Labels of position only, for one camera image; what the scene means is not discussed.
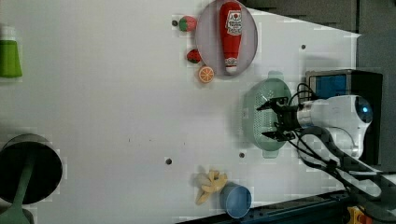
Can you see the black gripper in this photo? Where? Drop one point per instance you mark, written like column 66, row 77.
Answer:
column 287, row 121

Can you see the mint green strainer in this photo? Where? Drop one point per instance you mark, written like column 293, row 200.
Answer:
column 255, row 122

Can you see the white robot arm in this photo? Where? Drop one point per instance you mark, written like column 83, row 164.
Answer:
column 328, row 135

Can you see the black toaster oven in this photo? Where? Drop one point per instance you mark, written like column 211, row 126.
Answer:
column 368, row 85

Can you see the toy orange half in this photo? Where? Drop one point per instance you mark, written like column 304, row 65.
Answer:
column 206, row 74

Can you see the blue cup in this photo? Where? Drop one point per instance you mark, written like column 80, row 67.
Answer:
column 235, row 200

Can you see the small toy strawberry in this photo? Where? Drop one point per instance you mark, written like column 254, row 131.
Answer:
column 193, row 56

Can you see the grey round plate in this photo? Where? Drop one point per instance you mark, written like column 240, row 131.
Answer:
column 207, row 39

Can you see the red ketchup bottle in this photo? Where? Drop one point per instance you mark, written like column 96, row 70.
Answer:
column 230, row 29

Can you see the large toy strawberry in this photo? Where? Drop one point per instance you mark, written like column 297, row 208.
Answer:
column 187, row 24

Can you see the black cylinder holder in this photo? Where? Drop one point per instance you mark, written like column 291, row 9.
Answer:
column 45, row 168

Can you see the green bottle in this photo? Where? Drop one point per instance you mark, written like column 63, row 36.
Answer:
column 10, row 64

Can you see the green spatula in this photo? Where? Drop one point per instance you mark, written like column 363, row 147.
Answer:
column 14, row 214

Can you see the blue metal frame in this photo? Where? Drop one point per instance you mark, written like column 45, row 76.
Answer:
column 327, row 208

